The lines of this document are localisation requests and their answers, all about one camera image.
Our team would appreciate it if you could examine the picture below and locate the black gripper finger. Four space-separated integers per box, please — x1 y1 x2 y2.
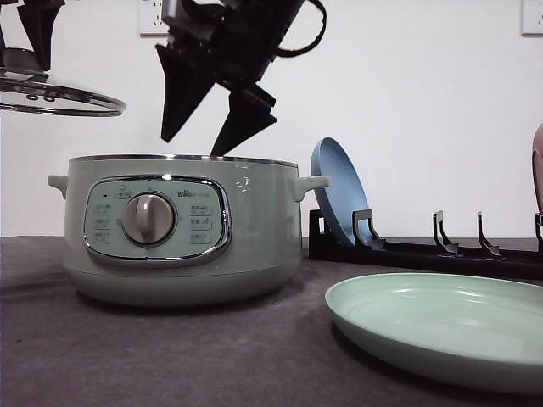
17 0 65 70
0 23 8 67
210 84 277 157
155 44 220 142

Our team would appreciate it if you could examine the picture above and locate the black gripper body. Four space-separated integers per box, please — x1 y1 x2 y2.
167 0 305 86

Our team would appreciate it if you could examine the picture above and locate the glass pot lid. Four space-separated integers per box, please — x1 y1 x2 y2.
0 70 126 116

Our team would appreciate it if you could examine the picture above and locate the green plate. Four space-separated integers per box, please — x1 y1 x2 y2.
324 273 543 391

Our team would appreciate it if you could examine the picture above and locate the blue plate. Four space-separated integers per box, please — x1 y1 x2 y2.
311 137 371 245

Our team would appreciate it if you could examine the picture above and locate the green electric steamer pot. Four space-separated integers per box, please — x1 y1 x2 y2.
48 154 330 308

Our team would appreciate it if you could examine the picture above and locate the pink plate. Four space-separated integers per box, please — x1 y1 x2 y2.
531 122 543 213

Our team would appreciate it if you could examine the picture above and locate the black dish rack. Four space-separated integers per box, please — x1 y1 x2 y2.
309 209 543 282

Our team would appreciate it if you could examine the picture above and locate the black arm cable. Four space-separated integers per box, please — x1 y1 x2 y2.
276 0 327 57

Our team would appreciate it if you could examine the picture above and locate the white wall socket left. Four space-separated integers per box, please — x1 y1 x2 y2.
137 0 171 41

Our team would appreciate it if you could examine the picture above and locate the white wall socket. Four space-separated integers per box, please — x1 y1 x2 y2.
137 0 171 41
521 0 543 38

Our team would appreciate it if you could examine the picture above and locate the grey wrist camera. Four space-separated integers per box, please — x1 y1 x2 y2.
161 0 179 27

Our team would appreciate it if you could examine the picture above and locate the white wall socket right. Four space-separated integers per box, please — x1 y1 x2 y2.
521 0 543 38

